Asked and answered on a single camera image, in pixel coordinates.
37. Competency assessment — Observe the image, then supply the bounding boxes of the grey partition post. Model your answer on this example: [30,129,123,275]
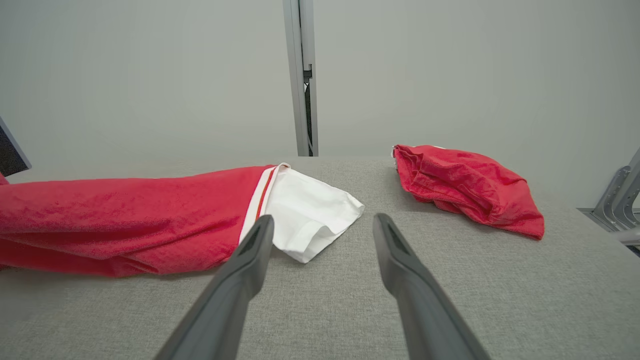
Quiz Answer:
[282,0,320,157]

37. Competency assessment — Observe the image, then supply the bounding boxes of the dark flat panel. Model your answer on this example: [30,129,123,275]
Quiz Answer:
[0,117,33,177]

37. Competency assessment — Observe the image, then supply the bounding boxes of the red white basketball jersey shirt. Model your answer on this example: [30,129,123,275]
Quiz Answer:
[0,162,366,279]

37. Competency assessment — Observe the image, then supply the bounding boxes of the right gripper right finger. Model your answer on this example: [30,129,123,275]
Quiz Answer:
[372,213,493,360]

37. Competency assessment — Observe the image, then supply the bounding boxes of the grey metal bracket frame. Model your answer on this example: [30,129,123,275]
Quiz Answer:
[577,147,640,258]

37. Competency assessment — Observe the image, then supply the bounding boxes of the red white basketball shorts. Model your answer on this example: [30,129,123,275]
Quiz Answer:
[391,144,546,241]

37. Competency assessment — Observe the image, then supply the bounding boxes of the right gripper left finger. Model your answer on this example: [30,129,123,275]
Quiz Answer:
[152,214,275,360]

